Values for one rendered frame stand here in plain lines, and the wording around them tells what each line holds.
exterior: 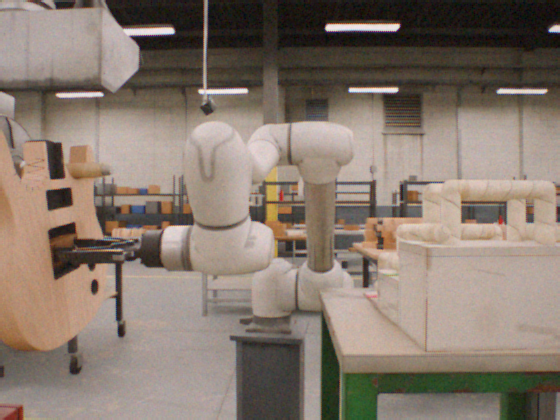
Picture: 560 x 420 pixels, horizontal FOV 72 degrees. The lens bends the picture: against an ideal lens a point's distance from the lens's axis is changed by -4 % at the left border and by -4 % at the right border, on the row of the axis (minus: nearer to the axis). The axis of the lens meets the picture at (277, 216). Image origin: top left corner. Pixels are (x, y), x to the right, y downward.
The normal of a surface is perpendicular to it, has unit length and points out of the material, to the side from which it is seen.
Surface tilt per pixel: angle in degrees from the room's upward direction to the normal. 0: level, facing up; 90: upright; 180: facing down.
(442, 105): 90
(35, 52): 90
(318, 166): 129
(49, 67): 90
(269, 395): 90
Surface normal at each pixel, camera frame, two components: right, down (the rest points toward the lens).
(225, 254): -0.02, 0.43
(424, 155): -0.04, 0.00
